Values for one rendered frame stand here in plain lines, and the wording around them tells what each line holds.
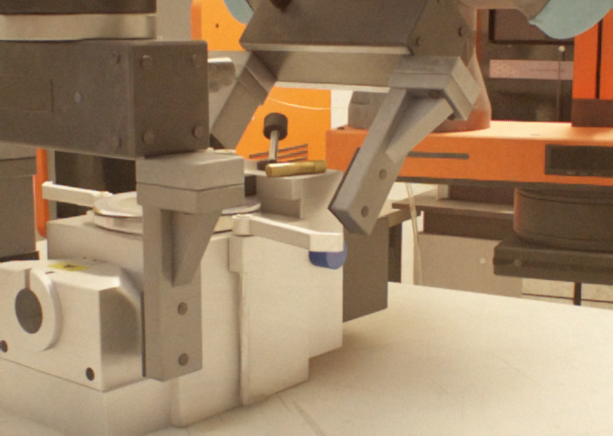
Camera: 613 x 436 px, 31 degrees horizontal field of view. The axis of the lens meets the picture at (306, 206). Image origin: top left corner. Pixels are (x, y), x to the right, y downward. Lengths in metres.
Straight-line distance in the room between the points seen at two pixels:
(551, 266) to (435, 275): 1.10
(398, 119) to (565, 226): 0.52
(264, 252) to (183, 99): 0.11
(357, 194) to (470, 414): 0.13
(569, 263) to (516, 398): 0.52
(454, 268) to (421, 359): 1.53
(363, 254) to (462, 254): 1.50
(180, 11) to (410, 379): 1.25
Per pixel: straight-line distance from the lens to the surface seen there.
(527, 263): 1.12
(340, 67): 0.68
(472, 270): 2.17
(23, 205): 0.61
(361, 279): 0.68
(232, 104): 0.70
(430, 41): 0.65
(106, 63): 0.50
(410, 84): 0.62
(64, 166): 1.98
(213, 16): 1.79
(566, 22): 0.81
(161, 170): 0.49
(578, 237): 1.11
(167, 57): 0.50
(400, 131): 0.61
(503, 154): 1.11
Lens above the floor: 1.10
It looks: 10 degrees down
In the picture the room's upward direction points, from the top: straight up
